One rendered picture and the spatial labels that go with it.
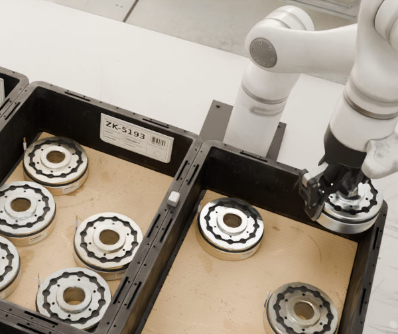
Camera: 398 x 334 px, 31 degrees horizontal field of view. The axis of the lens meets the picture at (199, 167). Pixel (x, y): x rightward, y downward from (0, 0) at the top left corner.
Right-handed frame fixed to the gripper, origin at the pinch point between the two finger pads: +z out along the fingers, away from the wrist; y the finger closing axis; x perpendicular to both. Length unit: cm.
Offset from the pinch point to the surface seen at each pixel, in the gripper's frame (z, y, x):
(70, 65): 31, 5, -71
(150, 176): 17.1, 11.3, -26.5
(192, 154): 7.0, 8.3, -20.6
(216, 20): 101, -98, -150
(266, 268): 16.8, 4.2, -2.4
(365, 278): 6.7, -1.4, 9.7
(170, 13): 102, -82, -161
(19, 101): 7, 27, -42
